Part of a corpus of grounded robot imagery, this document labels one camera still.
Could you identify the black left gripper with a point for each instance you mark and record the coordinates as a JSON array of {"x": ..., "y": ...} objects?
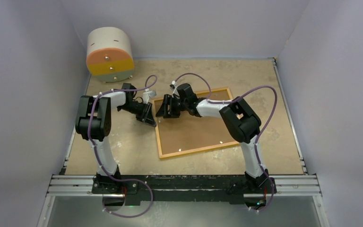
[{"x": 146, "y": 116}]

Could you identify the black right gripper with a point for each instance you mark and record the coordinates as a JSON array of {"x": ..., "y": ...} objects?
[{"x": 168, "y": 100}]

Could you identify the yellow wooden picture frame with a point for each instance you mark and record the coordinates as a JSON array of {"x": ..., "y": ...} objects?
[{"x": 197, "y": 152}]

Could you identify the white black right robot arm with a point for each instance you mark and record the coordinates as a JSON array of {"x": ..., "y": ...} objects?
[{"x": 242, "y": 123}]

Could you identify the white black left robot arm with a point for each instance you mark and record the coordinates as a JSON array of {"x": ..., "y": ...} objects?
[{"x": 94, "y": 122}]

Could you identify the white orange yellow drawer cabinet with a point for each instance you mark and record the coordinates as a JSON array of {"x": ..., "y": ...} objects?
[{"x": 109, "y": 55}]

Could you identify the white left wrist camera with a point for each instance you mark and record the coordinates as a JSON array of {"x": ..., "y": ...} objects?
[{"x": 148, "y": 95}]

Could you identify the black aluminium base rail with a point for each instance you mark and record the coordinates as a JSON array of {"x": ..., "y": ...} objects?
[{"x": 195, "y": 188}]

